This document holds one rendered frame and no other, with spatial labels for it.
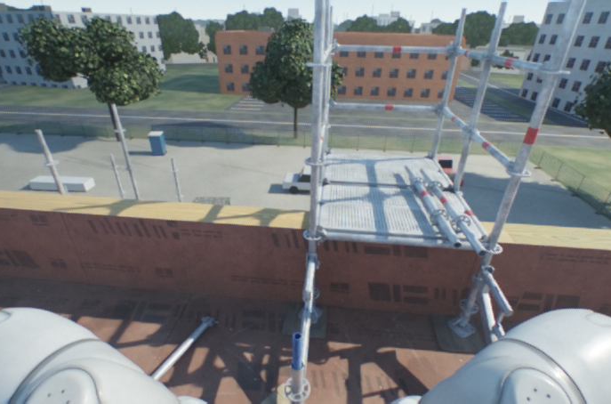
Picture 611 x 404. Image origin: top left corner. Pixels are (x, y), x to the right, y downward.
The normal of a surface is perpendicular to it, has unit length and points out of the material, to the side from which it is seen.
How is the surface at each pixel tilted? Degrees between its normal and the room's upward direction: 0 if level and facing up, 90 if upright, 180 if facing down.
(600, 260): 90
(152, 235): 90
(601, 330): 5
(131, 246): 90
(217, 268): 90
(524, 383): 26
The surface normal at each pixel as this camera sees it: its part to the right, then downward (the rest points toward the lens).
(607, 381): 0.25, -0.38
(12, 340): 0.00, -0.86
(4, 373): 0.00, -0.57
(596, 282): -0.11, 0.48
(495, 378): -0.70, -0.71
